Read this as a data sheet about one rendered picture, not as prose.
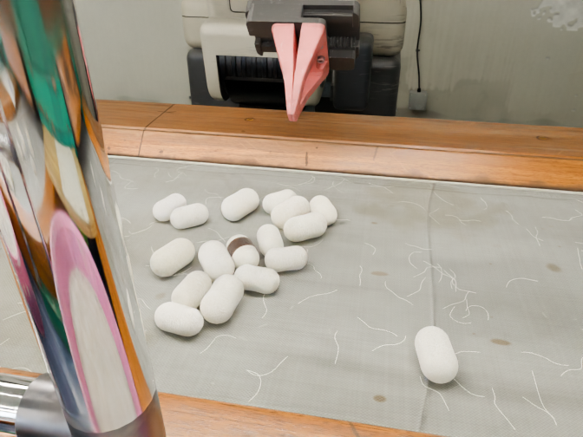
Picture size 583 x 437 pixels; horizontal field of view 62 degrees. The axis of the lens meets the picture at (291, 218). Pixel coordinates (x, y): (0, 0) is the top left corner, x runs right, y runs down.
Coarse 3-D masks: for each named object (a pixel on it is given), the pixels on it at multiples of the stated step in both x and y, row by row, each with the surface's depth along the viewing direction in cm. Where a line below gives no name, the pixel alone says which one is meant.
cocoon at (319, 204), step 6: (318, 198) 41; (324, 198) 41; (312, 204) 41; (318, 204) 40; (324, 204) 40; (330, 204) 40; (312, 210) 41; (318, 210) 40; (324, 210) 40; (330, 210) 40; (336, 210) 40; (324, 216) 40; (330, 216) 40; (336, 216) 40; (330, 222) 40
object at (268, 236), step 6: (264, 228) 37; (270, 228) 37; (276, 228) 37; (258, 234) 37; (264, 234) 36; (270, 234) 36; (276, 234) 36; (258, 240) 37; (264, 240) 36; (270, 240) 36; (276, 240) 36; (282, 240) 37; (264, 246) 36; (270, 246) 36; (276, 246) 36; (282, 246) 36; (264, 252) 36
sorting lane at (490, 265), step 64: (128, 192) 46; (192, 192) 46; (320, 192) 46; (384, 192) 46; (448, 192) 46; (512, 192) 46; (576, 192) 45; (0, 256) 37; (320, 256) 37; (384, 256) 37; (448, 256) 37; (512, 256) 37; (576, 256) 37; (0, 320) 31; (256, 320) 31; (320, 320) 31; (384, 320) 31; (448, 320) 31; (512, 320) 31; (576, 320) 31; (192, 384) 27; (256, 384) 27; (320, 384) 27; (384, 384) 27; (448, 384) 27; (512, 384) 27; (576, 384) 27
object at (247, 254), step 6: (240, 234) 36; (228, 240) 36; (246, 246) 35; (252, 246) 35; (234, 252) 35; (240, 252) 34; (246, 252) 34; (252, 252) 34; (258, 252) 35; (234, 258) 34; (240, 258) 34; (246, 258) 34; (252, 258) 34; (258, 258) 35; (234, 264) 35; (240, 264) 34; (252, 264) 34
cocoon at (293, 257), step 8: (272, 248) 35; (280, 248) 35; (288, 248) 35; (296, 248) 35; (272, 256) 34; (280, 256) 34; (288, 256) 34; (296, 256) 34; (304, 256) 35; (272, 264) 34; (280, 264) 34; (288, 264) 34; (296, 264) 35; (304, 264) 35
